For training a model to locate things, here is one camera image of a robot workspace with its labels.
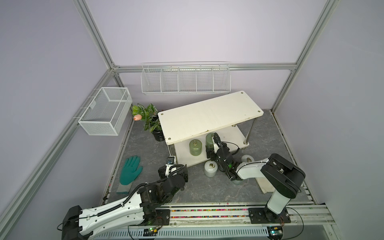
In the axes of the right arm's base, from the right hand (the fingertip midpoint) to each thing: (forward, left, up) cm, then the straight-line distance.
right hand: (212, 143), depth 91 cm
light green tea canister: (-2, +2, +6) cm, 6 cm away
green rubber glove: (-13, +51, -10) cm, 53 cm away
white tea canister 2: (-10, -19, 0) cm, 22 cm away
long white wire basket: (+42, +2, +19) cm, 46 cm away
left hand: (-17, +19, +5) cm, 26 cm away
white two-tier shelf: (-9, +12, +25) cm, 30 cm away
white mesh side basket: (+9, +61, +17) cm, 64 cm away
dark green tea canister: (-5, +10, +4) cm, 12 cm away
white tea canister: (-15, +2, -2) cm, 15 cm away
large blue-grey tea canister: (-21, -14, -9) cm, 26 cm away
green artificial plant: (+8, +36, +17) cm, 40 cm away
